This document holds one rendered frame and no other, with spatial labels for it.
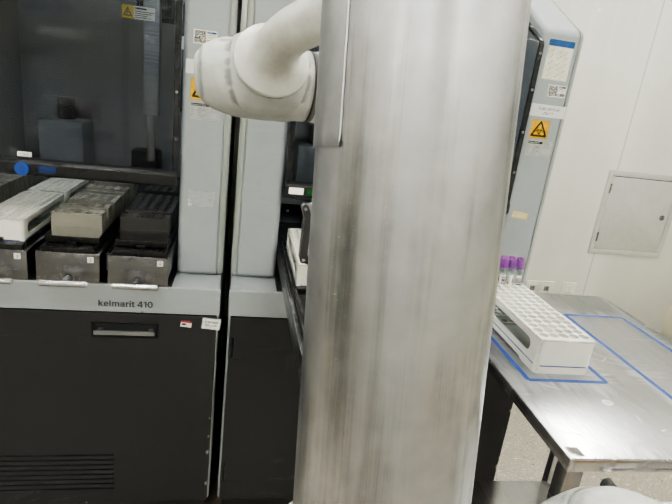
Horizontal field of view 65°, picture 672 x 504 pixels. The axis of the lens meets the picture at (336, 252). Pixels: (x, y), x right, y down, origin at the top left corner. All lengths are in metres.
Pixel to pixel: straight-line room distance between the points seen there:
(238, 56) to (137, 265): 0.70
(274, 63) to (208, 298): 0.75
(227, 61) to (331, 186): 0.52
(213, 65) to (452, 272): 0.57
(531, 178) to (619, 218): 1.67
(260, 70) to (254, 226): 0.69
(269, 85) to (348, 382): 0.53
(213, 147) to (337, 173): 1.07
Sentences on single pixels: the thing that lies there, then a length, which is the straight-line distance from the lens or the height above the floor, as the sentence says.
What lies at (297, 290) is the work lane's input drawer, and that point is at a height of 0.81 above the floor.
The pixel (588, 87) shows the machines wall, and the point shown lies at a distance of 2.91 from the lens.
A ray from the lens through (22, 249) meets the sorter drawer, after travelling 1.37.
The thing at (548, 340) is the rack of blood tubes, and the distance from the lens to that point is 0.94.
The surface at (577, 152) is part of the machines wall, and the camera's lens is 2.93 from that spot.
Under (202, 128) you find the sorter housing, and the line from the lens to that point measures 1.31.
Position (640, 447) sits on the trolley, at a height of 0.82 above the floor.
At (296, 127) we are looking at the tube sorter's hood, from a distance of 1.30.
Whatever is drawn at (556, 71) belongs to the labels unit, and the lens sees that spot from 1.52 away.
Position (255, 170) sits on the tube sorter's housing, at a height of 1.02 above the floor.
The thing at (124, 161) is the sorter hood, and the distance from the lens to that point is 1.33.
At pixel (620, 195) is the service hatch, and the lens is 3.12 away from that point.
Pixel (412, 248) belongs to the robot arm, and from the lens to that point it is 0.23.
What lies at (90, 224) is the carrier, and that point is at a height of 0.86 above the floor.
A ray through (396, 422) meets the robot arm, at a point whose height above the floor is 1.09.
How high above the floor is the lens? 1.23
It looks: 17 degrees down
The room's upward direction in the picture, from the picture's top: 7 degrees clockwise
